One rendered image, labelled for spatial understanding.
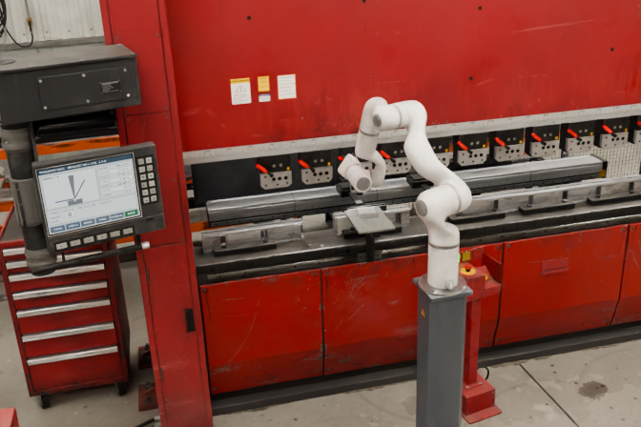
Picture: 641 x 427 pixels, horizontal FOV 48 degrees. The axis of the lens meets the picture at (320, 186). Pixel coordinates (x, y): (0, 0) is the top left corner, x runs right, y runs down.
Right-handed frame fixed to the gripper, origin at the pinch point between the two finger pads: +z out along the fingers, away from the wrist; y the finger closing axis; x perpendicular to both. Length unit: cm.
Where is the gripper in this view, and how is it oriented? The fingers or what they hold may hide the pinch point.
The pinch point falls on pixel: (343, 160)
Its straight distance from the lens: 344.9
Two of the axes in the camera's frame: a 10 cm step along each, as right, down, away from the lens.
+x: 8.0, 4.5, 3.8
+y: -5.5, 8.2, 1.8
